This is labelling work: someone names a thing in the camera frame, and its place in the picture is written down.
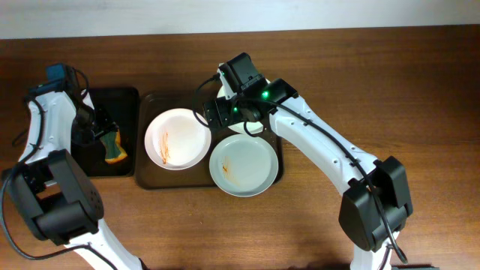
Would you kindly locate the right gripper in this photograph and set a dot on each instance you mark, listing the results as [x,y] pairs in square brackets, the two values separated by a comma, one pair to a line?
[211,115]

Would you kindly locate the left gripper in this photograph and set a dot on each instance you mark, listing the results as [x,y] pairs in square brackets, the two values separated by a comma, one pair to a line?
[100,130]

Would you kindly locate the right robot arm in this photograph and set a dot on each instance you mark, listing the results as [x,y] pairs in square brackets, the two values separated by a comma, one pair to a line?
[376,200]

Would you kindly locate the black plastic tray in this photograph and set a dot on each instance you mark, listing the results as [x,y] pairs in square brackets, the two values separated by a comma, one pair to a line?
[123,105]

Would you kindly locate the cream white plate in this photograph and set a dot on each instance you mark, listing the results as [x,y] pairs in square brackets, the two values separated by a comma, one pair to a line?
[238,123]

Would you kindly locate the pale blue plate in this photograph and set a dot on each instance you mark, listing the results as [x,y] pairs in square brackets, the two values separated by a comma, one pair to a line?
[244,166]

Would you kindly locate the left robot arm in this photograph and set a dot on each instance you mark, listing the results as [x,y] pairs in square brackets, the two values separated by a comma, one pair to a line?
[52,193]

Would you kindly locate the yellow green sponge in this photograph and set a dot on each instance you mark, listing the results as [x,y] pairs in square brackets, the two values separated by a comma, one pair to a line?
[112,144]

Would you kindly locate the pink white plate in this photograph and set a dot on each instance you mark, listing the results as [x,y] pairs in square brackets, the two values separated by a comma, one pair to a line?
[177,139]

